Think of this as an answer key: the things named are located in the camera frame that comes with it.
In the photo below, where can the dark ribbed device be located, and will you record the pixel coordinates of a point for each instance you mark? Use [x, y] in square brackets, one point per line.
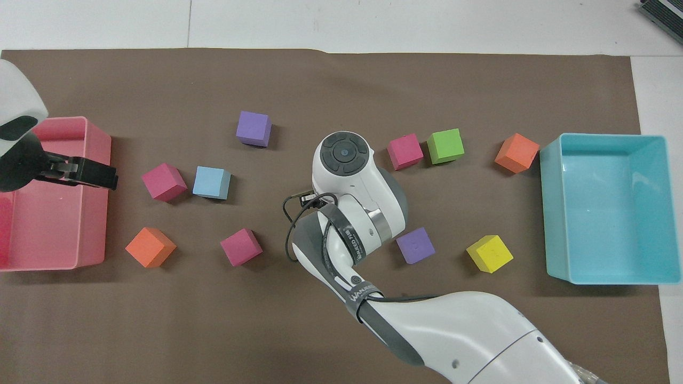
[666, 12]

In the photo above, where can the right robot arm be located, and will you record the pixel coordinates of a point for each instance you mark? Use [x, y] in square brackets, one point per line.
[453, 330]

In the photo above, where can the pink plastic bin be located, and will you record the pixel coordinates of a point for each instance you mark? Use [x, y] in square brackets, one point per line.
[58, 224]

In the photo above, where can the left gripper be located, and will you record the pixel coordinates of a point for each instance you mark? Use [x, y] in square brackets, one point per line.
[21, 162]

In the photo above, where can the orange foam block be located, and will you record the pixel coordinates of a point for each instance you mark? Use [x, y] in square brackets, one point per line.
[516, 152]
[150, 247]

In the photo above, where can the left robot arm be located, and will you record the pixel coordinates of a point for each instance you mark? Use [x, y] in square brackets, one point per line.
[18, 93]

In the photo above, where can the green foam block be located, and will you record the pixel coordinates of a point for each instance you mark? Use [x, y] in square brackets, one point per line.
[445, 145]

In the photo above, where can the cyan plastic bin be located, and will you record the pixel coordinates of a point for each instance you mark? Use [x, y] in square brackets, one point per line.
[608, 213]

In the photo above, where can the yellow foam block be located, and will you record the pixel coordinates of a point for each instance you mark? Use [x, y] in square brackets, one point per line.
[489, 254]

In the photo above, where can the purple foam block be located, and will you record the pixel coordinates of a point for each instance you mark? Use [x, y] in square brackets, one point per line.
[415, 246]
[254, 128]

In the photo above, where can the light blue foam block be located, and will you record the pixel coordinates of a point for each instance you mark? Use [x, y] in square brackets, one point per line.
[211, 182]

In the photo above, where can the pink foam block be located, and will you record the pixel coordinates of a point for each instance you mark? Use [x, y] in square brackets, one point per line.
[404, 151]
[164, 182]
[241, 247]

